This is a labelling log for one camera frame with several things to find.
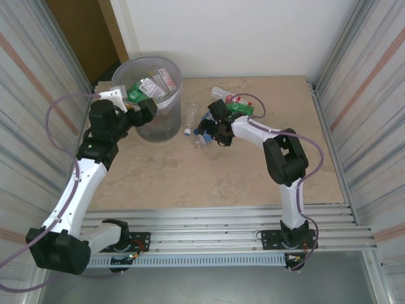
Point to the slim clear bottle white cap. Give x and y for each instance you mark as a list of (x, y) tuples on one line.
[(192, 117)]

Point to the clear bottle red label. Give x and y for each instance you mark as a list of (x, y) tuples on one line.
[(218, 92)]

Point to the grey mesh waste bin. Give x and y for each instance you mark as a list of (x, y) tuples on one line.
[(158, 133)]

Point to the clear plastic bin liner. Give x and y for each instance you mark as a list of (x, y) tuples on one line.
[(172, 99)]

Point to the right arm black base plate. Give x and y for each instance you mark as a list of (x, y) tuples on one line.
[(269, 237)]

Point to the green bottle yellow cap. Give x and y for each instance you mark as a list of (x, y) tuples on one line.
[(245, 109), (136, 93)]

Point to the aluminium frame rails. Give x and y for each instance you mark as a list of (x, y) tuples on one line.
[(205, 221)]

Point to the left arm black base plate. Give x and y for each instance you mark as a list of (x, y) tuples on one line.
[(142, 237)]

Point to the pale blue label bottle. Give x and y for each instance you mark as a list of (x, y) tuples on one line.
[(206, 116)]

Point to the square bottle purple label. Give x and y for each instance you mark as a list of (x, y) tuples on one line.
[(150, 87)]

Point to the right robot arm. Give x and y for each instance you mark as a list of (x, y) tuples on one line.
[(250, 130)]

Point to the crushed blue label bottle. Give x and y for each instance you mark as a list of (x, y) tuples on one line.
[(207, 140)]

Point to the wooden door frame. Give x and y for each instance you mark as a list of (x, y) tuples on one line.
[(115, 31)]

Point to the square bottle red label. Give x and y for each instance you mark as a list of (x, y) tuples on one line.
[(167, 79)]

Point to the brown wooden door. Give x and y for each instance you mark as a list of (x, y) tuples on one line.
[(76, 25)]

